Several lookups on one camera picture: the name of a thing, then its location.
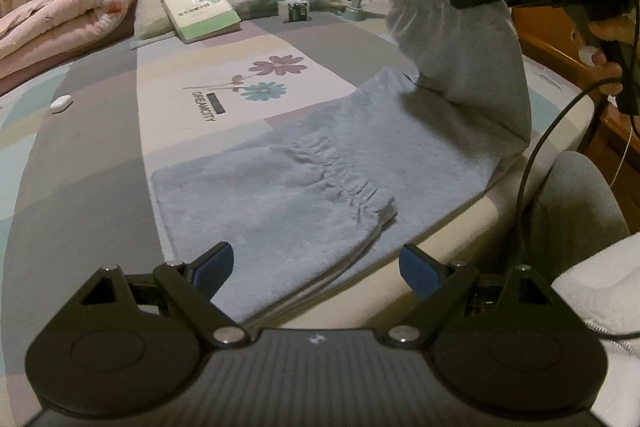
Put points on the small white case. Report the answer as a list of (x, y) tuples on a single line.
[(61, 103)]

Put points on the person's white fleece jacket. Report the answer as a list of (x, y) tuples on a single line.
[(600, 287)]

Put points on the person's right hand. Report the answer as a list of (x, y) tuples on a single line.
[(611, 71)]

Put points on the light blue sweatpants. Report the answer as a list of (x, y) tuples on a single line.
[(300, 207)]

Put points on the pink folded quilt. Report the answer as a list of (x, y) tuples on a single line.
[(65, 17)]

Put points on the person's grey trouser leg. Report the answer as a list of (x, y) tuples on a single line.
[(575, 207)]

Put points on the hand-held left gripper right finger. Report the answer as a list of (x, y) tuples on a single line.
[(420, 272)]

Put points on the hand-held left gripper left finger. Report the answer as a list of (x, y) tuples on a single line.
[(215, 267)]

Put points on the small white box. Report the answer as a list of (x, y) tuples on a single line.
[(294, 11)]

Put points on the wooden nightstand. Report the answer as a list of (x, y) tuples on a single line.
[(612, 142)]

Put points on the white and green book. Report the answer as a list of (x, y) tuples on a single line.
[(200, 14)]

